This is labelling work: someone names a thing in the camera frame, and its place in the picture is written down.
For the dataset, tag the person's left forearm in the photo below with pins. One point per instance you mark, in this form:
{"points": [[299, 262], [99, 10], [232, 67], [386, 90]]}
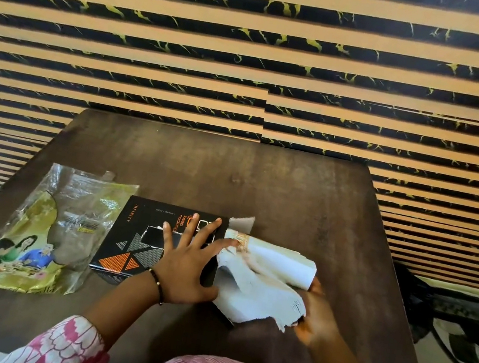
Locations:
{"points": [[125, 306]]}

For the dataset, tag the person's right hand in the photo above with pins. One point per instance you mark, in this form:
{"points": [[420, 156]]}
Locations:
{"points": [[318, 317]]}

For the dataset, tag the black box with orange triangles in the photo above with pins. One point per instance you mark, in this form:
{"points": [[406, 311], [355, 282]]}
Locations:
{"points": [[137, 239]]}

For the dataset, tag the person's left middle finger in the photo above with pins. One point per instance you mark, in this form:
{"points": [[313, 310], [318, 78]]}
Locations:
{"points": [[209, 232]]}

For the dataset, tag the person's left little finger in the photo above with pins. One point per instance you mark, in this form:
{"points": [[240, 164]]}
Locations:
{"points": [[168, 235]]}

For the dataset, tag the yellow printed plastic bag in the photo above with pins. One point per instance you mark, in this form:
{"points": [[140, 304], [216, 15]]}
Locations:
{"points": [[45, 237]]}

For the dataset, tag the torn white paper wrapper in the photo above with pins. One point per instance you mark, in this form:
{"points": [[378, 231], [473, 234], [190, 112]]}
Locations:
{"points": [[259, 279]]}

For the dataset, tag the person's left hand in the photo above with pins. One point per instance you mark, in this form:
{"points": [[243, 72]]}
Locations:
{"points": [[186, 271]]}

